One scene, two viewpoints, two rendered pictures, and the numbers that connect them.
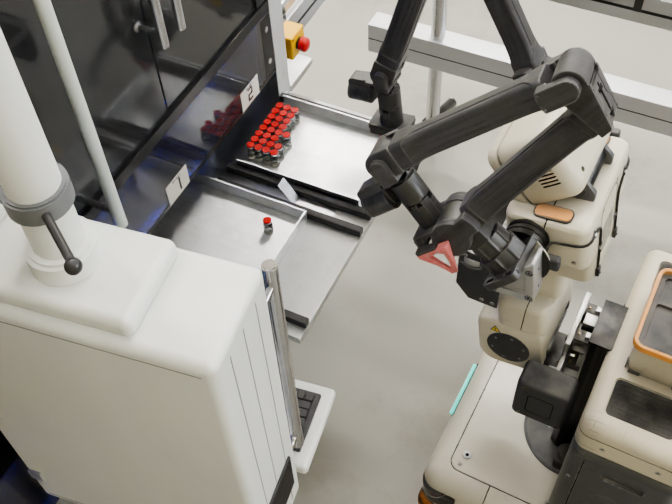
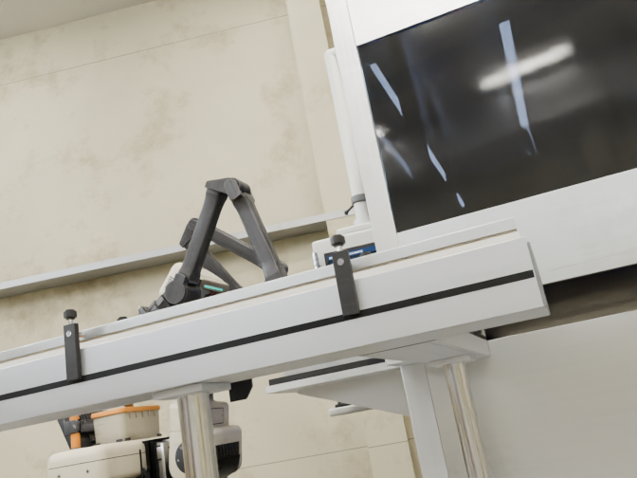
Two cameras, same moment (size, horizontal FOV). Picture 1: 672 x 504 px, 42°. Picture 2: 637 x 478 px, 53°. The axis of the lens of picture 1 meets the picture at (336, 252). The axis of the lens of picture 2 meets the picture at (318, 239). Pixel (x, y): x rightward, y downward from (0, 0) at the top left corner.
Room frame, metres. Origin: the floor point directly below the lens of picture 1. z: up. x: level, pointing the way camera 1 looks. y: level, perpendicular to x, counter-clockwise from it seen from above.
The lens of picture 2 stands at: (3.51, -0.34, 0.75)
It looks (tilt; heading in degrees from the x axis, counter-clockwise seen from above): 16 degrees up; 170
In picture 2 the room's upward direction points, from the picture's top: 10 degrees counter-clockwise
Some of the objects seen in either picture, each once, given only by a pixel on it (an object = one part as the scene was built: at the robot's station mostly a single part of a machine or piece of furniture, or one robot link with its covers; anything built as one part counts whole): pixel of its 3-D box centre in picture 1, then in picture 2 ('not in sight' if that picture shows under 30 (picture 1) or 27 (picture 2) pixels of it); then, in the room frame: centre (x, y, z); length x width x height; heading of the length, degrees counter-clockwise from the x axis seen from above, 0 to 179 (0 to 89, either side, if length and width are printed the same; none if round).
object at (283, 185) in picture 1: (306, 197); not in sight; (1.43, 0.06, 0.91); 0.14 x 0.03 x 0.06; 62
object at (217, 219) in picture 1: (218, 231); not in sight; (1.35, 0.28, 0.90); 0.34 x 0.26 x 0.04; 61
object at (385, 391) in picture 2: not in sight; (356, 401); (1.68, 0.00, 0.79); 0.34 x 0.03 x 0.13; 61
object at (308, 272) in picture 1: (279, 198); (379, 375); (1.46, 0.13, 0.87); 0.70 x 0.48 x 0.02; 151
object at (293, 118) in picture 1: (281, 135); not in sight; (1.65, 0.12, 0.90); 0.18 x 0.02 x 0.05; 152
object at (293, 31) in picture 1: (287, 39); not in sight; (1.92, 0.10, 0.99); 0.08 x 0.07 x 0.07; 61
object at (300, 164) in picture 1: (319, 149); (353, 367); (1.60, 0.03, 0.90); 0.34 x 0.26 x 0.04; 62
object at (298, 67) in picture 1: (280, 68); (419, 356); (1.96, 0.13, 0.87); 0.14 x 0.13 x 0.02; 61
